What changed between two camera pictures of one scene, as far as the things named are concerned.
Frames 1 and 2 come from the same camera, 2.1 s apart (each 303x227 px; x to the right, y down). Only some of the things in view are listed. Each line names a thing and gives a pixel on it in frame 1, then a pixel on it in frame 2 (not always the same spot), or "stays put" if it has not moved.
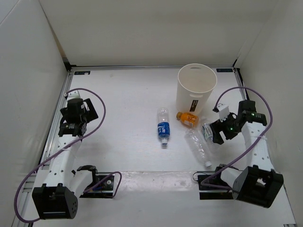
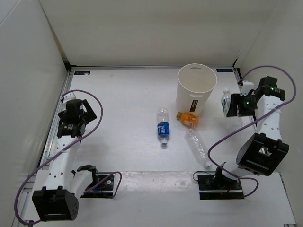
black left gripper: (91, 114) stays put
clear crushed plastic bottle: (194, 139) stays put
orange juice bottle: (188, 119) stays put
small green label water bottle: (207, 131) to (226, 100)
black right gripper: (217, 137) to (235, 100)
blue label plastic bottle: (164, 126) stays put
